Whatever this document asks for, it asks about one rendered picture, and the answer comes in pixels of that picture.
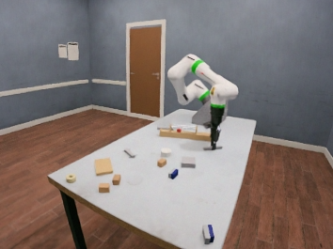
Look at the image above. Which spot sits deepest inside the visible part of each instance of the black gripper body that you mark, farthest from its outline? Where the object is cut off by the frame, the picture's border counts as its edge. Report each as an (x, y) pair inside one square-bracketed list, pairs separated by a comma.
[(216, 120)]

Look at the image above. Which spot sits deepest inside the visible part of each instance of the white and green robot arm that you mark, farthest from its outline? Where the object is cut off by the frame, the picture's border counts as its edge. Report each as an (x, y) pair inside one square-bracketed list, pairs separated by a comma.
[(221, 91)]

